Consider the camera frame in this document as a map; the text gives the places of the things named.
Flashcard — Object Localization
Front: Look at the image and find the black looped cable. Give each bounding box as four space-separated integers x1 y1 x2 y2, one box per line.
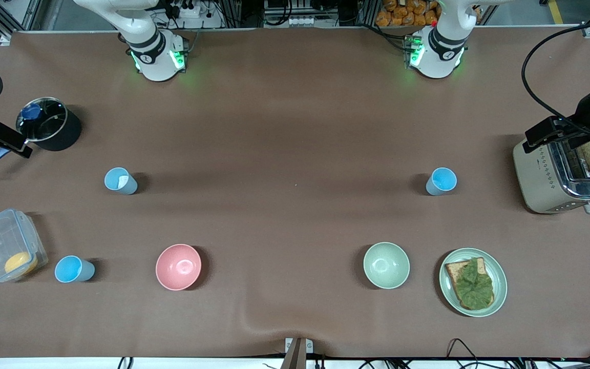
446 338 480 362

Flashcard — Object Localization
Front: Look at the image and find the pink bowl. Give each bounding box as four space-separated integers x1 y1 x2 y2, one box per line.
155 243 202 291

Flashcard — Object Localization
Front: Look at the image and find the brown table cover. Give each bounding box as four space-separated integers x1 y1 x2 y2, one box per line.
0 27 590 359

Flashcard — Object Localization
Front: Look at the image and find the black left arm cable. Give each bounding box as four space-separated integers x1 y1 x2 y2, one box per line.
521 20 590 129

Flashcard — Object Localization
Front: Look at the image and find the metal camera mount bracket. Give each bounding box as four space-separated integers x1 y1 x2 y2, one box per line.
281 337 314 369

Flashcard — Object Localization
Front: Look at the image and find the bag of orange snacks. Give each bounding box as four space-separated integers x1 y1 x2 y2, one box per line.
375 0 440 27

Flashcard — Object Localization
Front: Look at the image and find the white power strip with plugs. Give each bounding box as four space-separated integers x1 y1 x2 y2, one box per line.
164 0 203 20

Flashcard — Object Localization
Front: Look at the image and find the toast slice under lettuce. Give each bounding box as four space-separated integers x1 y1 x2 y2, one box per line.
445 257 495 311

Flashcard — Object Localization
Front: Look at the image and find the green lettuce leaf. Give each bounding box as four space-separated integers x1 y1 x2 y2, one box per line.
454 258 495 310

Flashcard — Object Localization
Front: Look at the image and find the black pot with blue handle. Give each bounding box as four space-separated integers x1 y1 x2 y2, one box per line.
0 97 82 176

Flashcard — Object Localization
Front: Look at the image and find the pale green plate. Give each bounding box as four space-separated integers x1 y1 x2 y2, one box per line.
439 248 508 318

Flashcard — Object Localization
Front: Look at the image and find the beige chrome toaster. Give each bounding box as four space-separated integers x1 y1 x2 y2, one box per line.
513 134 590 215

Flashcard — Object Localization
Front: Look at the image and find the blue cup holding paper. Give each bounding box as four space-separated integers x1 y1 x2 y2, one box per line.
104 167 138 195

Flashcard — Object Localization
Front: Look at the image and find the pale green bowl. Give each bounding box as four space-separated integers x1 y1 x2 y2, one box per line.
363 242 411 290

